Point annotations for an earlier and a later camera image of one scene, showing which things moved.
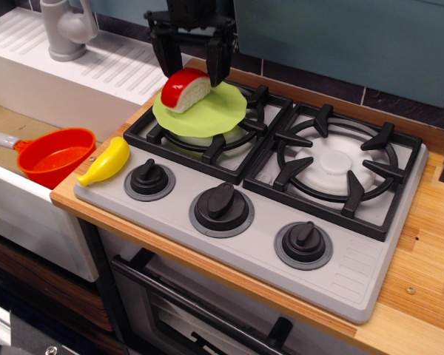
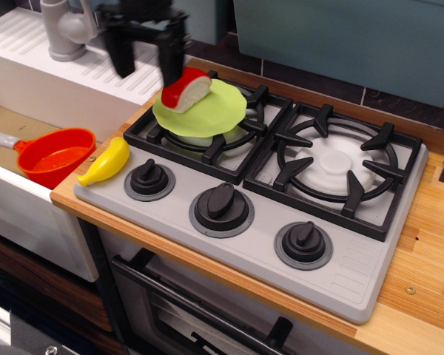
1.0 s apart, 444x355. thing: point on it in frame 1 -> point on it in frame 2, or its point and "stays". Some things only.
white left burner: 232,137 stays
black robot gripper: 189,15 -> 123,21
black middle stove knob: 221,211 stays
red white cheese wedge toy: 183,88 stays
